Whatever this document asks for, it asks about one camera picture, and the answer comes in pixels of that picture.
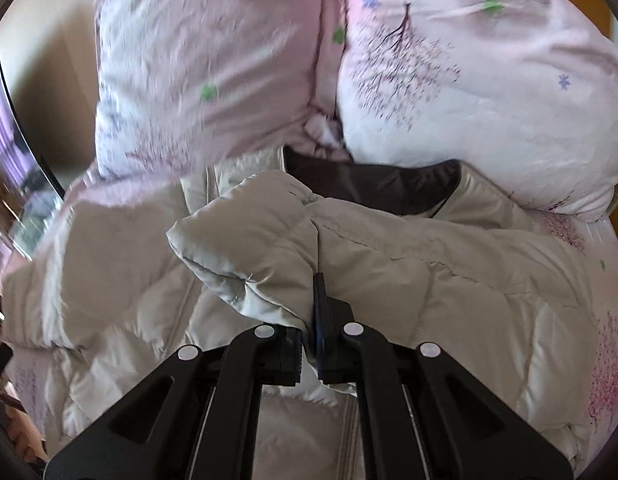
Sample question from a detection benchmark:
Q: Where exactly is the pink floral right pillow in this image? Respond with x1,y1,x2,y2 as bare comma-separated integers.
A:
337,0,618,221

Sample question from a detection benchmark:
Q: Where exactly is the pink floral pillow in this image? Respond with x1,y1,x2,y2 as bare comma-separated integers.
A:
95,0,344,178
337,0,618,221

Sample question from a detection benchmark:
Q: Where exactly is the glass bedside cabinet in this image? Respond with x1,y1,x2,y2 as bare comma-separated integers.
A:
0,60,65,259

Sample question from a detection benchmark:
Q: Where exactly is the pink floral bed sheet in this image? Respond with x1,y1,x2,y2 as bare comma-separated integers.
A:
0,159,618,476

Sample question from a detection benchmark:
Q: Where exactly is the pink floral left pillow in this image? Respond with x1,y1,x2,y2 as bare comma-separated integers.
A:
95,0,344,178

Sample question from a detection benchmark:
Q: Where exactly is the beige puffer down jacket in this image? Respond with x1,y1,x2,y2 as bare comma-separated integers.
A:
2,146,598,480

